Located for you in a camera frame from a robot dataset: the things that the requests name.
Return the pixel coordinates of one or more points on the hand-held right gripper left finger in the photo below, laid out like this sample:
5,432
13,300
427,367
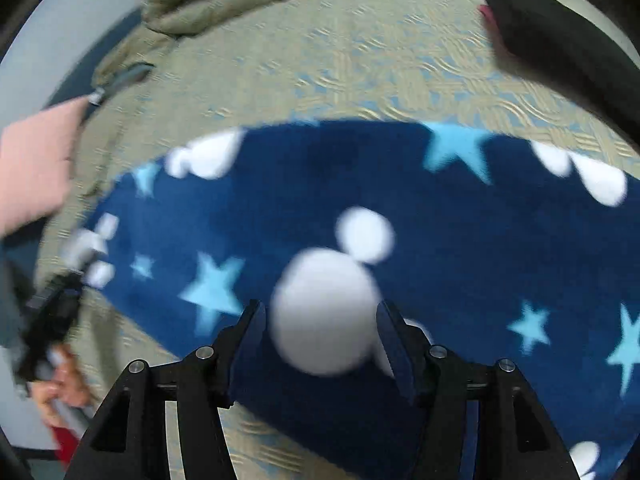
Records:
250,340

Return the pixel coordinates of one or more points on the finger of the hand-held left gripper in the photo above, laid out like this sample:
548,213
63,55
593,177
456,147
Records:
62,287

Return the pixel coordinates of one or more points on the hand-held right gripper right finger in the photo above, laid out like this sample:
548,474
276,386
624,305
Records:
395,345

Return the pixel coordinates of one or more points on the blue star print fleece pants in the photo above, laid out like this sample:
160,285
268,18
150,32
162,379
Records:
450,240

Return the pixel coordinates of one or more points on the person's left hand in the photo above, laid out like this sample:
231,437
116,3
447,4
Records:
67,385

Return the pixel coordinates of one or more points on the pink pillow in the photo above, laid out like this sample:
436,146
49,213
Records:
35,160

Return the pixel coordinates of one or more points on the dark blue headboard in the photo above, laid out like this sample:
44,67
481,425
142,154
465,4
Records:
85,70

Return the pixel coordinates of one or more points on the folded green quilt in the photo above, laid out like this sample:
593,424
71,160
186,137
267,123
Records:
200,5

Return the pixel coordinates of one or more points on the pink folded cloth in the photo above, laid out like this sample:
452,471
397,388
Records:
486,12

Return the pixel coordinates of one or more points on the folded black clothes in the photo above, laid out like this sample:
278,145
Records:
560,35

